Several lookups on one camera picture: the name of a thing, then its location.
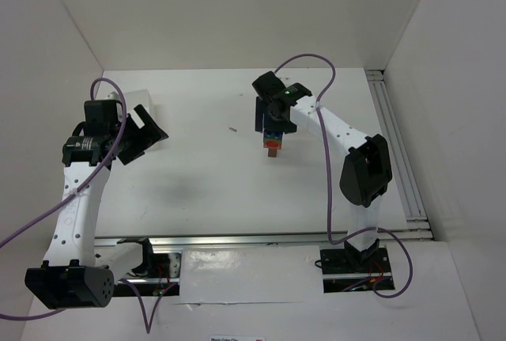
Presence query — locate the blue wood block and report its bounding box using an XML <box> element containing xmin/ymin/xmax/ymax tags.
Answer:
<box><xmin>263</xmin><ymin>130</ymin><xmax>283</xmax><ymax>142</ymax></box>

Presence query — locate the red wood block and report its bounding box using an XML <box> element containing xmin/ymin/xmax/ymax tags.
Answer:
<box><xmin>263</xmin><ymin>138</ymin><xmax>282</xmax><ymax>150</ymax></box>

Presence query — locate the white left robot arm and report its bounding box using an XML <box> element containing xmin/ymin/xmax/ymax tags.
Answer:
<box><xmin>25</xmin><ymin>100</ymin><xmax>168</xmax><ymax>309</ymax></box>

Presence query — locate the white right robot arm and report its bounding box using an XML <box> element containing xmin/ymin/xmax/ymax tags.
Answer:
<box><xmin>252</xmin><ymin>71</ymin><xmax>393</xmax><ymax>267</ymax></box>

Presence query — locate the white paper label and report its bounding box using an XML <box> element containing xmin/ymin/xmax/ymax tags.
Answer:
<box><xmin>208</xmin><ymin>335</ymin><xmax>266</xmax><ymax>341</ymax></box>

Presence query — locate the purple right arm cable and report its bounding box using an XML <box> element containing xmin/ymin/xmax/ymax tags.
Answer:
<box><xmin>274</xmin><ymin>54</ymin><xmax>415</xmax><ymax>298</ymax></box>

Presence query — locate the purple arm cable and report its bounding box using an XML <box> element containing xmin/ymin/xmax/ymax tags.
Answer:
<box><xmin>274</xmin><ymin>54</ymin><xmax>415</xmax><ymax>298</ymax></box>
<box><xmin>0</xmin><ymin>78</ymin><xmax>179</xmax><ymax>334</ymax></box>

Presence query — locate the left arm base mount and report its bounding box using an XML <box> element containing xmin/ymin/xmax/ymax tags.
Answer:
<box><xmin>114</xmin><ymin>249</ymin><xmax>183</xmax><ymax>297</ymax></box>

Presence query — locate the aluminium front rail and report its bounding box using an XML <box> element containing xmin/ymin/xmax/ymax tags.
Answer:
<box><xmin>94</xmin><ymin>230</ymin><xmax>410</xmax><ymax>249</ymax></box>

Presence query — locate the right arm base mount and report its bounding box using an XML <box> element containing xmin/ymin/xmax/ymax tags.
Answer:
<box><xmin>315</xmin><ymin>248</ymin><xmax>395</xmax><ymax>294</ymax></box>

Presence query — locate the aluminium side rail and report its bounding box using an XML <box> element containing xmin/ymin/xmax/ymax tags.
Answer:
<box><xmin>364</xmin><ymin>70</ymin><xmax>434</xmax><ymax>241</ymax></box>

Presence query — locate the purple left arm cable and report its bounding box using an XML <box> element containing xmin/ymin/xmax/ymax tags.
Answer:
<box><xmin>0</xmin><ymin>78</ymin><xmax>179</xmax><ymax>334</ymax></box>

